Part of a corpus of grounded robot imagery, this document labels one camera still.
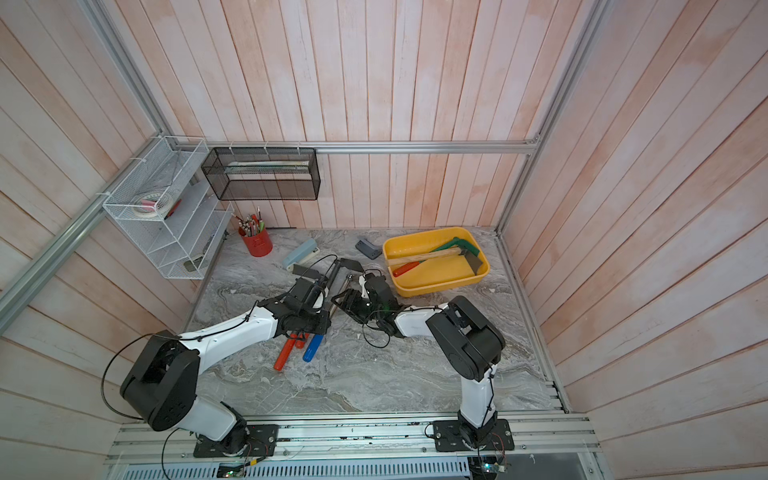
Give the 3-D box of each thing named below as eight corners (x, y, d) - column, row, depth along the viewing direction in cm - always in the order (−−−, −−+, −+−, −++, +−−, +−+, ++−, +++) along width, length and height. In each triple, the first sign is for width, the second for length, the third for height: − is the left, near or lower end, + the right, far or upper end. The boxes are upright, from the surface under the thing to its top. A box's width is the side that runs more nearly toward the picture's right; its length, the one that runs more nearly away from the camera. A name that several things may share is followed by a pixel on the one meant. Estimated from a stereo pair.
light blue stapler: (285, 268, 111) (281, 258, 107) (313, 247, 118) (310, 237, 113) (293, 274, 109) (289, 265, 105) (321, 253, 116) (319, 243, 111)
